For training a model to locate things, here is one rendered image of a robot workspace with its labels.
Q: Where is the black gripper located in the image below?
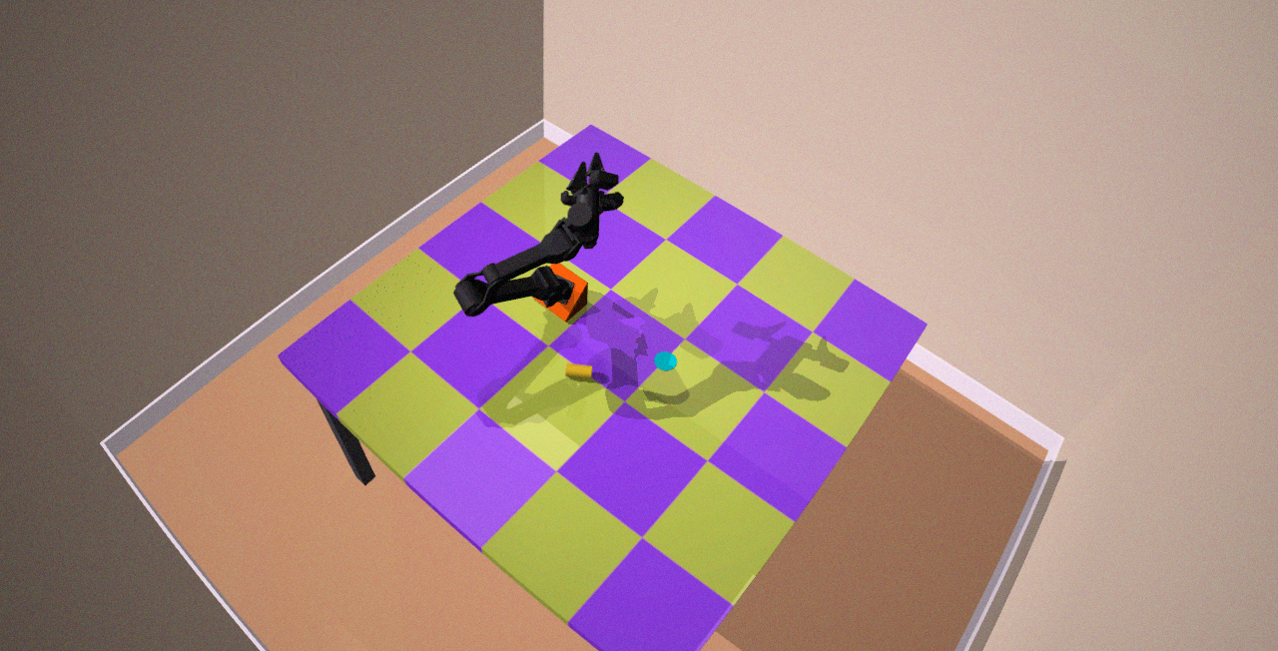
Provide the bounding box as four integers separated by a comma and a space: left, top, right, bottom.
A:
561, 153, 619, 217

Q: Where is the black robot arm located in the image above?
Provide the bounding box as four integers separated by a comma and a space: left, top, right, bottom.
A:
454, 191, 624, 318

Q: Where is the yellow tall cylinder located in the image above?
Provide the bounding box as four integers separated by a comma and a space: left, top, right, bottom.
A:
565, 363, 592, 379

